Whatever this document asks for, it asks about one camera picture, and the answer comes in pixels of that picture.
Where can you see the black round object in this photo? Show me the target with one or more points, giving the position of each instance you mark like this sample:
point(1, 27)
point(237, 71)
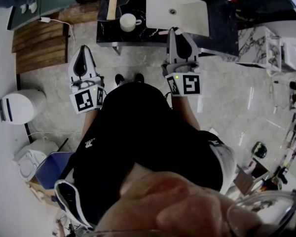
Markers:
point(259, 150)

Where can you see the dark grey cloth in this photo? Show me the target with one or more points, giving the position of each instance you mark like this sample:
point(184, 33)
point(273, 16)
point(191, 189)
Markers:
point(103, 7)

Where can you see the wooden slat platform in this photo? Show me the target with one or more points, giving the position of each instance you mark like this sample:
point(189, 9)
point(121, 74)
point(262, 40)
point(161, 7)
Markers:
point(39, 46)

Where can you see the white power adapter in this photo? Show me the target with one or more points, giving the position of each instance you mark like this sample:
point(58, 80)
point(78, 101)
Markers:
point(44, 19)

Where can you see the white wash basin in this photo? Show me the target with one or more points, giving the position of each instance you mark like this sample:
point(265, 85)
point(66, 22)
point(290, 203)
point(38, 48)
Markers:
point(185, 11)

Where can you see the person's glasses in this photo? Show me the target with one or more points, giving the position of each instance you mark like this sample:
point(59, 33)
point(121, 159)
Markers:
point(269, 206)

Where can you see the white toilet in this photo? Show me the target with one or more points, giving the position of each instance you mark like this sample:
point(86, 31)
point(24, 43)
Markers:
point(28, 162)

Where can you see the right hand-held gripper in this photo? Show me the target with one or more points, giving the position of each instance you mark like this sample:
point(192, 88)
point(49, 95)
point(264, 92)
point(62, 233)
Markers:
point(191, 84)

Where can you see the white round bin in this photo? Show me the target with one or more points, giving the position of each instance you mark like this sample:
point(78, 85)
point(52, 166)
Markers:
point(22, 106)

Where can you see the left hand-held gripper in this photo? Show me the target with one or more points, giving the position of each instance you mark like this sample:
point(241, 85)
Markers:
point(85, 100)

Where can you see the person's white blue jacket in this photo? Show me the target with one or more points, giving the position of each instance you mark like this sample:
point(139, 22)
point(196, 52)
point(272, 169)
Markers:
point(69, 201)

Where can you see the person's face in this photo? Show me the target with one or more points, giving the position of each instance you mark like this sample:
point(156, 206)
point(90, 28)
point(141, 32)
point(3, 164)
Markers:
point(177, 201)

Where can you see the white cup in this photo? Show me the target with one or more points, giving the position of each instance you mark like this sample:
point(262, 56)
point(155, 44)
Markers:
point(127, 22)

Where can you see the pink toothbrush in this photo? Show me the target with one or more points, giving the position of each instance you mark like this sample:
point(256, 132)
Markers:
point(162, 32)

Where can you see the blue box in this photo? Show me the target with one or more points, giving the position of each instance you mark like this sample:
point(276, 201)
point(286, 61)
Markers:
point(53, 169)

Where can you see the dark desk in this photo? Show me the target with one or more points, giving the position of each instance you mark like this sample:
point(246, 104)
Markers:
point(266, 4)

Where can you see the beige wooden brush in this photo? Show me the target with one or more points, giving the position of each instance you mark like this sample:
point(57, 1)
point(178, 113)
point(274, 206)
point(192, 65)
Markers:
point(112, 6)

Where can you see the person's right forearm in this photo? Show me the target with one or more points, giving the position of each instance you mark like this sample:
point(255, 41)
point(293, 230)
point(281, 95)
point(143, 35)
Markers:
point(186, 110)

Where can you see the white marble cabinet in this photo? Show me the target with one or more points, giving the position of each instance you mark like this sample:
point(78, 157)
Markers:
point(259, 48)

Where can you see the person's black shoe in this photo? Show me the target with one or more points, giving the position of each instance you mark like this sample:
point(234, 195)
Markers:
point(119, 79)
point(139, 78)

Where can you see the person's black clothing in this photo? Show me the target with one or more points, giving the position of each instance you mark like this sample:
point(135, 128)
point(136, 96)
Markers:
point(143, 137)

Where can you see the black marble vanity counter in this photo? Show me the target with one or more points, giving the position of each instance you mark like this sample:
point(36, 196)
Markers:
point(219, 26)

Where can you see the person's left forearm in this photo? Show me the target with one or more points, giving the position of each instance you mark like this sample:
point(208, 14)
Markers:
point(90, 125)

